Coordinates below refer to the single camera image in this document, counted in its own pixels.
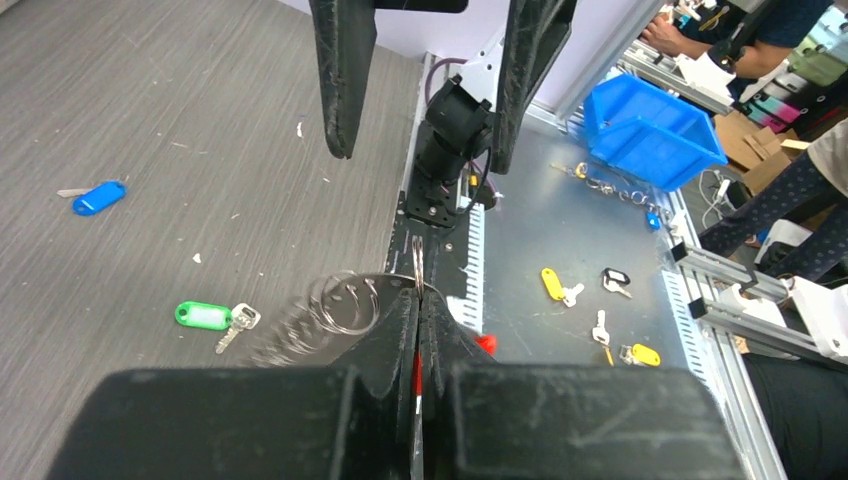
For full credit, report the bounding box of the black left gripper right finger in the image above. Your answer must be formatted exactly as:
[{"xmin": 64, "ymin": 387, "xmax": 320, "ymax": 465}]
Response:
[{"xmin": 419, "ymin": 292, "xmax": 745, "ymax": 479}]

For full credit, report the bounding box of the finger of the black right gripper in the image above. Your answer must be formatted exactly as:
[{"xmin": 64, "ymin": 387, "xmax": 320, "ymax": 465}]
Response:
[
  {"xmin": 491, "ymin": 0, "xmax": 577, "ymax": 175},
  {"xmin": 309, "ymin": 0, "xmax": 377, "ymax": 159}
]

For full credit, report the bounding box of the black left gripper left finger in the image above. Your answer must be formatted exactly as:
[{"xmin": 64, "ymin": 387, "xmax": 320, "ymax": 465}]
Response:
[{"xmin": 48, "ymin": 288, "xmax": 419, "ymax": 479}]

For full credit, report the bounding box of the red key tag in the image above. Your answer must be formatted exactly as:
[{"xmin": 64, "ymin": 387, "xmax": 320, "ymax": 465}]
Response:
[{"xmin": 474, "ymin": 334, "xmax": 498, "ymax": 356}]

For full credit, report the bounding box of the green key tag key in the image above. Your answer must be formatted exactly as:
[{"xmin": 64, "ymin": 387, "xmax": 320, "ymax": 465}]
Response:
[{"xmin": 174, "ymin": 301, "xmax": 261, "ymax": 355}]

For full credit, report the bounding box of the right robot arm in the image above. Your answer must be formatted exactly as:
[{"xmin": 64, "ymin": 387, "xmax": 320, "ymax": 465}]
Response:
[{"xmin": 309, "ymin": 1, "xmax": 577, "ymax": 228}]

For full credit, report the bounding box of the blue plastic bin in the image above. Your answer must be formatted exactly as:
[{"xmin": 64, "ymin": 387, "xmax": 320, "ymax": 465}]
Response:
[{"xmin": 583, "ymin": 74, "xmax": 728, "ymax": 192}]

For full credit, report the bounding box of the yellow tag key lower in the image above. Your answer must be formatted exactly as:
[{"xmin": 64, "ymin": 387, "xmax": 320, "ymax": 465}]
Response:
[{"xmin": 591, "ymin": 310, "xmax": 614, "ymax": 366}]

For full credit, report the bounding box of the yellow tag key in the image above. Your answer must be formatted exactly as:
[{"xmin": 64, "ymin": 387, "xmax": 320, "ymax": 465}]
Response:
[
  {"xmin": 591, "ymin": 310, "xmax": 614, "ymax": 366},
  {"xmin": 619, "ymin": 343, "xmax": 662, "ymax": 367},
  {"xmin": 540, "ymin": 268, "xmax": 585, "ymax": 308}
]

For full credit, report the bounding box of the yellow tag key right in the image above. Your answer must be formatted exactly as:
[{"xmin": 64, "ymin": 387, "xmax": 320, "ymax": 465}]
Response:
[{"xmin": 619, "ymin": 343, "xmax": 662, "ymax": 367}]

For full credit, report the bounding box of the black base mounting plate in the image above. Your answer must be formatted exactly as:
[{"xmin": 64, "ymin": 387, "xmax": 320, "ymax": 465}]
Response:
[{"xmin": 384, "ymin": 185, "xmax": 488, "ymax": 333}]

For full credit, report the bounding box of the black tag key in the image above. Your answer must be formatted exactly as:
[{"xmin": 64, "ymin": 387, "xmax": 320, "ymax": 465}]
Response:
[{"xmin": 602, "ymin": 268, "xmax": 633, "ymax": 299}]

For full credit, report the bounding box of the person in background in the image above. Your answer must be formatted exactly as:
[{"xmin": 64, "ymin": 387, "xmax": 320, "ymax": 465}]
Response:
[{"xmin": 640, "ymin": 0, "xmax": 833, "ymax": 83}]

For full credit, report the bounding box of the small blue tag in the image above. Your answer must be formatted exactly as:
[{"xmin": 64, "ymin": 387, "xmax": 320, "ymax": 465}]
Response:
[{"xmin": 645, "ymin": 211, "xmax": 662, "ymax": 231}]

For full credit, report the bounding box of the cardboard box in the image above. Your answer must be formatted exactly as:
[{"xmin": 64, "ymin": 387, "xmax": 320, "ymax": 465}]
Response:
[{"xmin": 713, "ymin": 111, "xmax": 809, "ymax": 194}]

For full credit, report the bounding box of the blue key tag key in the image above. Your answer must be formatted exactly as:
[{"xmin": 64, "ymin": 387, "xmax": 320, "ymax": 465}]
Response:
[{"xmin": 56, "ymin": 180, "xmax": 127, "ymax": 216}]

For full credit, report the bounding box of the person in dotted clothes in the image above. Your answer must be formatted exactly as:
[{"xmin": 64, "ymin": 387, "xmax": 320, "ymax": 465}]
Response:
[{"xmin": 699, "ymin": 120, "xmax": 847, "ymax": 281}]

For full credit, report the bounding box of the chain of keyrings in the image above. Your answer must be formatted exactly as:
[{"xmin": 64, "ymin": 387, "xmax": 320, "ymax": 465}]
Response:
[{"xmin": 549, "ymin": 161, "xmax": 674, "ymax": 217}]

